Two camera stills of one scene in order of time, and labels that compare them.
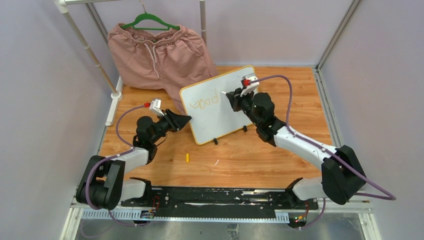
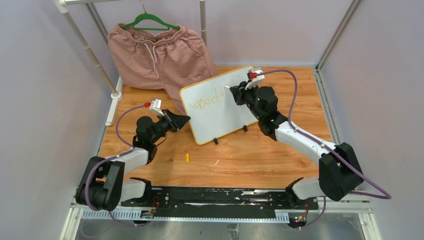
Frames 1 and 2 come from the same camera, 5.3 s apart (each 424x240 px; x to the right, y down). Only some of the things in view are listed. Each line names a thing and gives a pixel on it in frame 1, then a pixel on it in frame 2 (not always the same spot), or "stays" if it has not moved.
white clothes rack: x=64 y=6 stays
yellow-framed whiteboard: x=209 y=113 stays
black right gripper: x=236 y=99 to x=239 y=92
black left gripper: x=176 y=122 stays
